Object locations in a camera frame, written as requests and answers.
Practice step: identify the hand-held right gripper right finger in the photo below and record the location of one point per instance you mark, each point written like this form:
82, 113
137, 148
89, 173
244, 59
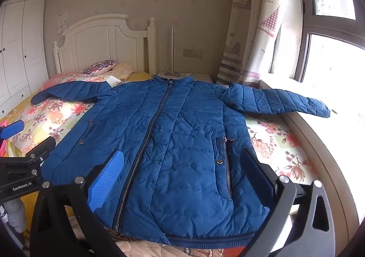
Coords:
256, 173

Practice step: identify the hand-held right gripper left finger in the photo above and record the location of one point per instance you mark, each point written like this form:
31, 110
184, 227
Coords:
105, 181

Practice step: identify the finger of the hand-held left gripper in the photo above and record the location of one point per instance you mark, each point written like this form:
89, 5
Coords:
42, 147
11, 128

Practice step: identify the blue quilted jacket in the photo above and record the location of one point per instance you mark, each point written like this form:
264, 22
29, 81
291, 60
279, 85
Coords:
176, 137

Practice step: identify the pink cloth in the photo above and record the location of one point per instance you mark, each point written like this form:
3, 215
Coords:
3, 147

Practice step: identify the floral bed cover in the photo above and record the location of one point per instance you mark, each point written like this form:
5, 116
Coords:
271, 143

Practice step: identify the pink floral pillow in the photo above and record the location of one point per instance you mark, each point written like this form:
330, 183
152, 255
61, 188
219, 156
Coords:
62, 79

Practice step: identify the beige windowsill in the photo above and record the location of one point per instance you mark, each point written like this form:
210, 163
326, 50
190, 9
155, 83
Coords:
328, 146

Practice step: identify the person's beige checked clothing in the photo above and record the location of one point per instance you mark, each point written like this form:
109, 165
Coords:
142, 248

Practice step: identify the white wardrobe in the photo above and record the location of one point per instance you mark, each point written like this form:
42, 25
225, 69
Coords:
20, 52

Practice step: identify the purple patterned cushion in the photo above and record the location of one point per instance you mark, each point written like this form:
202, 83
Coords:
98, 67

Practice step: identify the white nightstand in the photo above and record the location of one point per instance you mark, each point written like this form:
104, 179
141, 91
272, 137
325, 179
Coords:
199, 77

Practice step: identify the beige floral pillow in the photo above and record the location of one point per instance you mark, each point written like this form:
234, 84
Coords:
124, 70

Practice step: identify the white bed headboard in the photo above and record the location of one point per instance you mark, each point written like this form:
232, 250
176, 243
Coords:
94, 40

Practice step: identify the silver stick lamp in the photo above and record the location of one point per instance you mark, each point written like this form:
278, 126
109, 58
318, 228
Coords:
172, 49

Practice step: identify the printed curtain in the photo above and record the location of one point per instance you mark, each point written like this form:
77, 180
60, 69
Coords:
256, 23

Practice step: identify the dark framed window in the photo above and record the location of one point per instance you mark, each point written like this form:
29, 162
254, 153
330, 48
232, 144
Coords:
306, 17

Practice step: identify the wall notice paper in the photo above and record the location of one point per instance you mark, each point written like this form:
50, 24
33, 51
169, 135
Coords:
62, 22

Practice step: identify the wall socket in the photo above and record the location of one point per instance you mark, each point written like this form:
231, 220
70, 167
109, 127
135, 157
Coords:
192, 52

